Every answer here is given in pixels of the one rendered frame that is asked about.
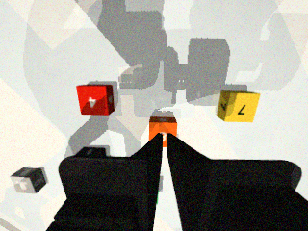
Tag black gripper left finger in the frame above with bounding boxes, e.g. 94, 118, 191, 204
59, 133, 163, 231

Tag red block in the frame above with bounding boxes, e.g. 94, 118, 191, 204
76, 84, 115, 116

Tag orange block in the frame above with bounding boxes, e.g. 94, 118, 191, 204
149, 116, 177, 147

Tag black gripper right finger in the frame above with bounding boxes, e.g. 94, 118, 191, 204
167, 133, 302, 231

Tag yellow digit block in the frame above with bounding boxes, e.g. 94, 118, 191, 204
217, 90, 260, 122

